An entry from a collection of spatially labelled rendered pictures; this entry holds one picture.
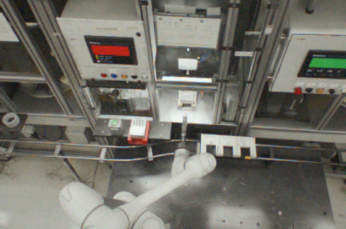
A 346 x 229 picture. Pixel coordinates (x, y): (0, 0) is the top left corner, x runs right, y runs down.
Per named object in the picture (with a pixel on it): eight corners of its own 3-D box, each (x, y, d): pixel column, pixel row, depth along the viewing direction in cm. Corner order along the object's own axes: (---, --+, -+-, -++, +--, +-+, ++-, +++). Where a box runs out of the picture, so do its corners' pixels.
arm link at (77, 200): (136, 231, 199) (112, 208, 208) (152, 210, 202) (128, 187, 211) (75, 236, 130) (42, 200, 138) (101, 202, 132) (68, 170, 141)
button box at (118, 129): (111, 134, 219) (107, 126, 209) (113, 125, 223) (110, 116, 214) (122, 136, 218) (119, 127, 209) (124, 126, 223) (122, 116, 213)
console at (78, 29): (80, 82, 188) (54, 22, 151) (91, 47, 205) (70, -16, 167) (151, 86, 185) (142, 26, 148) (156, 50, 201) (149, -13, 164)
